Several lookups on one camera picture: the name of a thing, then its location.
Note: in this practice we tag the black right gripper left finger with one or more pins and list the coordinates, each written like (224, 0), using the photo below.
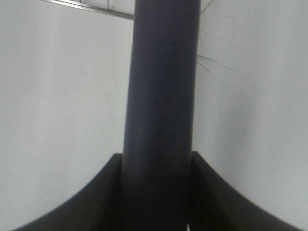
(94, 208)

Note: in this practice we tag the metal wire rack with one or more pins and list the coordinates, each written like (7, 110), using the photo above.
(95, 9)

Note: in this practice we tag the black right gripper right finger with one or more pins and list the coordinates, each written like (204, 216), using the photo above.
(235, 202)

